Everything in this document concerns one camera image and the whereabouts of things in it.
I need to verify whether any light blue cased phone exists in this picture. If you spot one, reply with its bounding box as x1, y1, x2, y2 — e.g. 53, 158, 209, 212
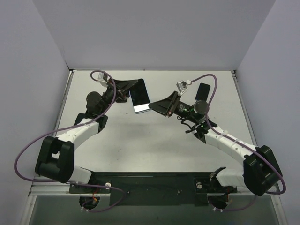
129, 79, 150, 114

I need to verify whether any blue phone black screen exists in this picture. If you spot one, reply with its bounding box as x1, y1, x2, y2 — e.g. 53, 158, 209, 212
195, 83, 210, 101

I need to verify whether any black phone case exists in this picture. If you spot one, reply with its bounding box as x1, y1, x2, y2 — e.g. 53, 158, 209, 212
116, 95, 129, 103
74, 113, 89, 126

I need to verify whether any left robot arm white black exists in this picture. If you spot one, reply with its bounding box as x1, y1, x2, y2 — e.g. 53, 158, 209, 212
35, 79, 138, 193

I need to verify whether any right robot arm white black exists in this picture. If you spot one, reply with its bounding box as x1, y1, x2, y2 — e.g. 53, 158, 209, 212
149, 91, 282, 196

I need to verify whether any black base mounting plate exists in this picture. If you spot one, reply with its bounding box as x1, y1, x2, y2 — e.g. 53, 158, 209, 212
69, 172, 237, 206

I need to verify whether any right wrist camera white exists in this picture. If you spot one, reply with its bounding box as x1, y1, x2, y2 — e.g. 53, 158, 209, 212
176, 81, 188, 96

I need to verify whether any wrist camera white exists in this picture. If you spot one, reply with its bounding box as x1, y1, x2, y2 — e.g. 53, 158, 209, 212
97, 72, 109, 87
176, 81, 188, 96

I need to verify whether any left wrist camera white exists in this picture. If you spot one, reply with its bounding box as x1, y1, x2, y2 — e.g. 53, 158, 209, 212
97, 72, 109, 87

